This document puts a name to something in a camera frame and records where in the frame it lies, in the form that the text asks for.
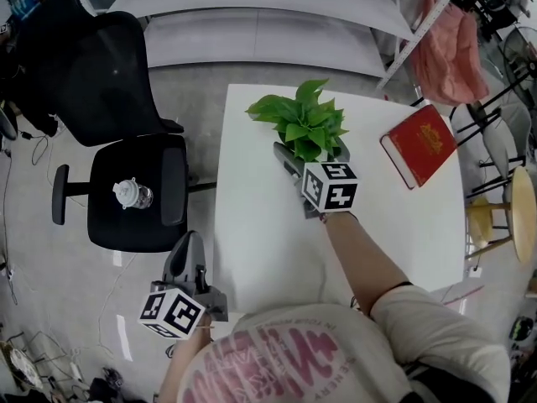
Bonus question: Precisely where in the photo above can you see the black mesh office chair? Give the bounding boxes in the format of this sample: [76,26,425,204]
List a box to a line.
[18,0,199,254]

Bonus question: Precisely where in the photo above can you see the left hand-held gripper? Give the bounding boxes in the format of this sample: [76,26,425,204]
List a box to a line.
[138,229,230,341]

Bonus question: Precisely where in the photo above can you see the black standing fan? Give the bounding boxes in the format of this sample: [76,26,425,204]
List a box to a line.
[500,24,537,111]

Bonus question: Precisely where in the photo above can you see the wire chair patterned cushion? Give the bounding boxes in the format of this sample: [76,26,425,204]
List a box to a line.
[0,341,44,390]

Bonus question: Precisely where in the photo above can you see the red hardcover book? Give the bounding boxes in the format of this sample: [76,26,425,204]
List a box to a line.
[379,103,459,191]

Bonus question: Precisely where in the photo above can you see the person's left forearm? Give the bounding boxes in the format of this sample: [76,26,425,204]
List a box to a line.
[161,315,216,403]

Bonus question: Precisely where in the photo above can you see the pink fabric armchair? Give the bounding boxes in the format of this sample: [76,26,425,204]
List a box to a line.
[408,0,491,107]

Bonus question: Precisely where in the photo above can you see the clear water bottle white lid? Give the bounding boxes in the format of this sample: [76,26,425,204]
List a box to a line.
[111,176,154,211]

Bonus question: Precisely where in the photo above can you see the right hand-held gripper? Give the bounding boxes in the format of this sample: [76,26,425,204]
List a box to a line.
[273,137,359,222]

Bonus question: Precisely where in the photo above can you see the person's white pink-print shirt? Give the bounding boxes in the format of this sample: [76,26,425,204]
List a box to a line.
[179,285,514,403]

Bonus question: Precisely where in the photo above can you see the person's right forearm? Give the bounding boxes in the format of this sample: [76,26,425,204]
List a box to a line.
[324,211,415,317]

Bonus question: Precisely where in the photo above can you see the yellow wooden stool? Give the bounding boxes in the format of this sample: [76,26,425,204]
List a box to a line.
[463,195,516,263]

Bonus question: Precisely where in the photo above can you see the green potted plant white pot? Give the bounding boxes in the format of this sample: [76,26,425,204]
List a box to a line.
[244,78,351,164]

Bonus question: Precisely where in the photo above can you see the grey chair black legs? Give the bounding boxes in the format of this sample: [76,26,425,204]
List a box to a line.
[455,85,534,195]

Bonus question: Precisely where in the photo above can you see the white metal shelf rack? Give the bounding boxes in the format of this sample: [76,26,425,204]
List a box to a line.
[77,0,467,90]

